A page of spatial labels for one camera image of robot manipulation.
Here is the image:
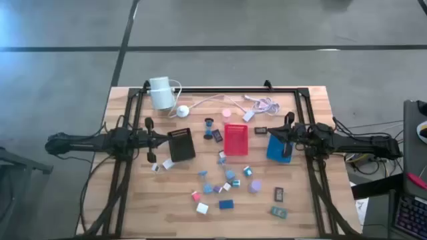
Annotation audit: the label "thin white projector cable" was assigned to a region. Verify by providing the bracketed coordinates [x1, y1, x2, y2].
[167, 79, 183, 119]

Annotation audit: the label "white paper sheet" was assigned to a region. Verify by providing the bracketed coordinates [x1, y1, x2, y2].
[354, 197, 370, 219]

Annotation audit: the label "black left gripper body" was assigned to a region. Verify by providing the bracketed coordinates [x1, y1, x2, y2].
[135, 117, 157, 164]

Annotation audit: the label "grey metal table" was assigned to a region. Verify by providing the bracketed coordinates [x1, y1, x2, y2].
[0, 146, 54, 240]

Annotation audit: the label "teal digital display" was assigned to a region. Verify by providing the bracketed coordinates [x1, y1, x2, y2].
[270, 206, 288, 220]

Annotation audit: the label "tangled floor cables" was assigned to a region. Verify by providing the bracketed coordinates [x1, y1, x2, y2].
[343, 146, 403, 176]

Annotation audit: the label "red plastic basket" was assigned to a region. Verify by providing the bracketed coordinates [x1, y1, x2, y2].
[224, 123, 250, 157]

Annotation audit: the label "white and yellow roll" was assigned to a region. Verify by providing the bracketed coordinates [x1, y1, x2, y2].
[416, 120, 427, 145]

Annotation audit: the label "coiled white cable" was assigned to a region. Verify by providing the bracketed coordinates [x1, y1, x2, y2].
[243, 94, 282, 117]

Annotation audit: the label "long white cable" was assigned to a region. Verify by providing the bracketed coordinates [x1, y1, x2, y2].
[187, 93, 248, 115]

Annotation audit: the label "blue sand timer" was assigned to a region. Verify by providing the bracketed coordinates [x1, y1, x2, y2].
[203, 117, 215, 141]

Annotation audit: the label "black keyboard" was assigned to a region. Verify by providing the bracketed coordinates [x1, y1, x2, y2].
[394, 194, 427, 240]

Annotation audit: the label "black aluminium frame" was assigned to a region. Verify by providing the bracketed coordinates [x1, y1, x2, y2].
[83, 85, 363, 239]

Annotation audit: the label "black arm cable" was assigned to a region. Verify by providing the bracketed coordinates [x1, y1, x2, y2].
[79, 155, 113, 234]

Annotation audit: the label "blue plastic basket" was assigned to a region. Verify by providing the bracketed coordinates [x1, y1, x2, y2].
[266, 133, 294, 164]

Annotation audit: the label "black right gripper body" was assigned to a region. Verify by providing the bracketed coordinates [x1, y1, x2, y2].
[282, 111, 307, 158]

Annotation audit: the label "black plastic basket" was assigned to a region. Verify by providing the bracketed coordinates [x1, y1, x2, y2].
[167, 127, 197, 163]

